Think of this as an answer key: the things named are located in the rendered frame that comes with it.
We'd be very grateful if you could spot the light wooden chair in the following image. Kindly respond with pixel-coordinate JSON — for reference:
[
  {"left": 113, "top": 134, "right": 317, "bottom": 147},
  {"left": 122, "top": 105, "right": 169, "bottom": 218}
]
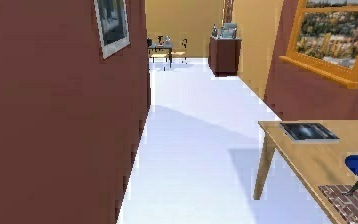
[{"left": 170, "top": 38, "right": 189, "bottom": 64}]

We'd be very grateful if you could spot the dark small table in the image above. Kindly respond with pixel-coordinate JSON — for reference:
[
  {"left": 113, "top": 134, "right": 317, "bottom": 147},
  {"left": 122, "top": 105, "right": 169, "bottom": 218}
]
[{"left": 148, "top": 42, "right": 174, "bottom": 69}]

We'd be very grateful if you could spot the dark brown cabinet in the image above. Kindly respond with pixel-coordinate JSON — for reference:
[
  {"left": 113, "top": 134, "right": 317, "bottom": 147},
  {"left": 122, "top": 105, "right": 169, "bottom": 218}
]
[{"left": 208, "top": 35, "right": 243, "bottom": 77}]

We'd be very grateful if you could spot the grey box on cabinet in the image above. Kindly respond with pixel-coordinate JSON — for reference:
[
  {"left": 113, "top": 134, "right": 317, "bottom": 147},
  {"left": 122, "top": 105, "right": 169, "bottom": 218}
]
[{"left": 220, "top": 23, "right": 238, "bottom": 39}]

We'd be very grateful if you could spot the light wooden table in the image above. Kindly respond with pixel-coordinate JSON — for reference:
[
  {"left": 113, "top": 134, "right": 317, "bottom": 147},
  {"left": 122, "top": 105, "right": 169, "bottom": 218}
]
[{"left": 252, "top": 119, "right": 358, "bottom": 224}]

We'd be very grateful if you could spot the orange framed window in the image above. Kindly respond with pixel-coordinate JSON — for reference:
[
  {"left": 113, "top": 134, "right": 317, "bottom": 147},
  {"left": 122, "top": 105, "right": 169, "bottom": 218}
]
[{"left": 279, "top": 0, "right": 358, "bottom": 90}]

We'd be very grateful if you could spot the red brick patterned mat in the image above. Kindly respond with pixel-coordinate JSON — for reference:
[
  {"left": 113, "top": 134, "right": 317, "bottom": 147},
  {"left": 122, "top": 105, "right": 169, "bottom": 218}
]
[{"left": 317, "top": 184, "right": 358, "bottom": 224}]

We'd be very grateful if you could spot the white framed wall picture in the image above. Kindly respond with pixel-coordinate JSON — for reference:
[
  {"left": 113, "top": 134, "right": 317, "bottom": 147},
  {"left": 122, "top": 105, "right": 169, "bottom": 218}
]
[{"left": 93, "top": 0, "right": 131, "bottom": 60}]

